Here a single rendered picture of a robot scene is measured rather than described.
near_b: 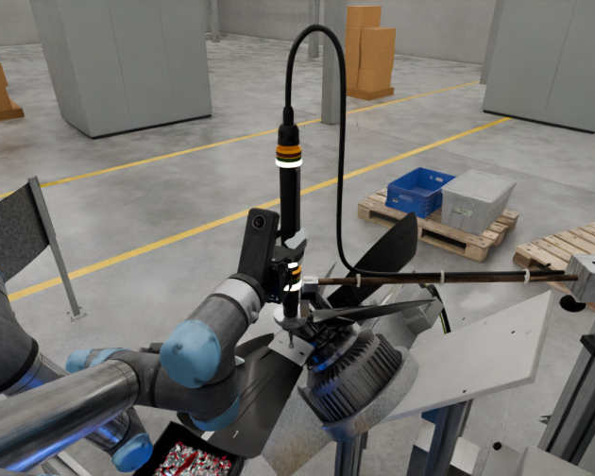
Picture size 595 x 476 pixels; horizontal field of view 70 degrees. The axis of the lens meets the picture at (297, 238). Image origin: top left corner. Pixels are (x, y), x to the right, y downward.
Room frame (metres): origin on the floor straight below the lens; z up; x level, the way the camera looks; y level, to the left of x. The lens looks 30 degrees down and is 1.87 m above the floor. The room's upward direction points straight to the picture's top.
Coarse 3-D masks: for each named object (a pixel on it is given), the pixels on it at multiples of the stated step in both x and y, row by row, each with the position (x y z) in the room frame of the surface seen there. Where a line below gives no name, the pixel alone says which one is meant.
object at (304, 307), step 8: (304, 288) 0.68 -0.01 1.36; (312, 288) 0.68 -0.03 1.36; (304, 296) 0.67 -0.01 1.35; (312, 296) 0.67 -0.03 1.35; (304, 304) 0.68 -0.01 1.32; (280, 312) 0.69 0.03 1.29; (304, 312) 0.68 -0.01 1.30; (280, 320) 0.67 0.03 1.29; (288, 320) 0.67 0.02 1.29; (296, 320) 0.67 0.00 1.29; (304, 320) 0.67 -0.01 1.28; (288, 328) 0.65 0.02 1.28
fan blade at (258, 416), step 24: (264, 360) 0.65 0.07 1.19; (288, 360) 0.65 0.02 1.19; (240, 384) 0.59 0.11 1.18; (264, 384) 0.59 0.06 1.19; (288, 384) 0.59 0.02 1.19; (240, 408) 0.54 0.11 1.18; (264, 408) 0.54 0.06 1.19; (192, 432) 0.51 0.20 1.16; (216, 432) 0.49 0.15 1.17; (264, 432) 0.48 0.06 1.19
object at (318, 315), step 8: (384, 304) 0.54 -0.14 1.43; (392, 304) 0.54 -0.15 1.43; (400, 304) 0.56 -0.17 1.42; (408, 304) 0.57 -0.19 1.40; (416, 304) 0.59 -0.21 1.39; (424, 304) 0.60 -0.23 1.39; (320, 312) 0.58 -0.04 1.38; (328, 312) 0.56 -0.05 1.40; (336, 312) 0.55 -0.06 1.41; (344, 312) 0.53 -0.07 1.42; (352, 312) 0.52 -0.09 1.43; (360, 312) 0.63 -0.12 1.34; (368, 312) 0.63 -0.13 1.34; (376, 312) 0.63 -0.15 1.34; (384, 312) 0.63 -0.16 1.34; (392, 312) 0.63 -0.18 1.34; (320, 320) 0.51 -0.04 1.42
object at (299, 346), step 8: (280, 336) 0.72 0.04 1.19; (288, 336) 0.72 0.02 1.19; (296, 336) 0.72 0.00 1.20; (272, 344) 0.70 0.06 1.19; (280, 344) 0.70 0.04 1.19; (296, 344) 0.70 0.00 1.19; (304, 344) 0.70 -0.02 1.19; (280, 352) 0.68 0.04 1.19; (288, 352) 0.68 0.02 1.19; (296, 352) 0.68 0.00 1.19; (304, 352) 0.68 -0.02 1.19; (312, 352) 0.68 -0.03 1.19; (296, 360) 0.66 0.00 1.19; (304, 360) 0.66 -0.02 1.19
